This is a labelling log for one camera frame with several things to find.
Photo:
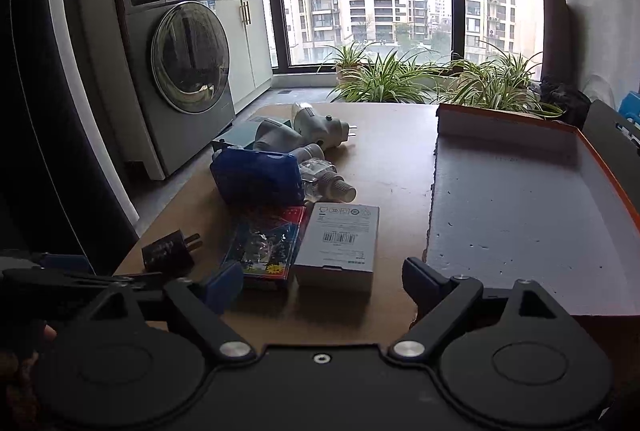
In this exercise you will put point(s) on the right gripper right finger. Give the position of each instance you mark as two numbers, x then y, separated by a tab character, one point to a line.
441	302

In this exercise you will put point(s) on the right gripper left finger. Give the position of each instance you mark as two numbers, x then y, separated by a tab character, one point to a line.
194	309

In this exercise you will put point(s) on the black plug charger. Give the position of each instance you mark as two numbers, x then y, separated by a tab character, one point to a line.
171	254

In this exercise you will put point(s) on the red blue card packet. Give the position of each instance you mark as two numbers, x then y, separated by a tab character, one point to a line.
265	243

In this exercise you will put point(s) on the white small carton box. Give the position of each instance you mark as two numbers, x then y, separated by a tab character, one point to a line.
338	249

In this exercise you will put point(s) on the blue plastic case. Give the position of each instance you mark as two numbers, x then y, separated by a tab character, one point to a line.
247	179

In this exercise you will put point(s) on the teal cardboard box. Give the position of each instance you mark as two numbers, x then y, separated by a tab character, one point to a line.
243	134

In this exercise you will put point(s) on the clear liquid refill bottle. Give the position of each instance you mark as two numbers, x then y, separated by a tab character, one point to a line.
317	177

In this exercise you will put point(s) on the grey cone plug device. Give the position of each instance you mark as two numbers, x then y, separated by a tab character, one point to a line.
274	136

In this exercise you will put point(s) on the white mosquito plug device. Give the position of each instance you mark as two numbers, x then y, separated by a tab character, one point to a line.
324	130

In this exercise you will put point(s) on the white cylinder bottle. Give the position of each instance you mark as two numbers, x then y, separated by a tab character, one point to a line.
332	186

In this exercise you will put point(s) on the person left hand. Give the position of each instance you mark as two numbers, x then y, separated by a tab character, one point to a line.
17	360

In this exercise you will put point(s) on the orange edged cardboard tray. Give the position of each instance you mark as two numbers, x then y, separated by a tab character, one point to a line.
520	198

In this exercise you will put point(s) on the spider plant left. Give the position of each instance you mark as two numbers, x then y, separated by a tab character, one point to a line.
385	79

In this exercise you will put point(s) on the spider plant right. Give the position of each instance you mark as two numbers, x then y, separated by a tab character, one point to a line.
505	82

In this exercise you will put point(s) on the black bag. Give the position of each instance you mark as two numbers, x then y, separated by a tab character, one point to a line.
565	102

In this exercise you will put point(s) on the small back spider plant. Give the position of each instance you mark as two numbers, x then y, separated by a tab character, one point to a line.
346	59

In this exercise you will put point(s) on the brown rolled mat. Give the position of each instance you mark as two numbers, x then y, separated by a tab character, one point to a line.
557	51

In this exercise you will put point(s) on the white fan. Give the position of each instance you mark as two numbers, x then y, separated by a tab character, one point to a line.
597	88

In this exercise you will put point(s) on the blue plastic stool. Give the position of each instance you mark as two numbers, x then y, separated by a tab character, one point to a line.
630	108

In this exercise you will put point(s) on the grey washing machine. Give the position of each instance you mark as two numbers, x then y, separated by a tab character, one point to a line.
178	59

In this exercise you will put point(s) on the white cabinet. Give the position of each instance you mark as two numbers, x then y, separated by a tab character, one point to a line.
250	70

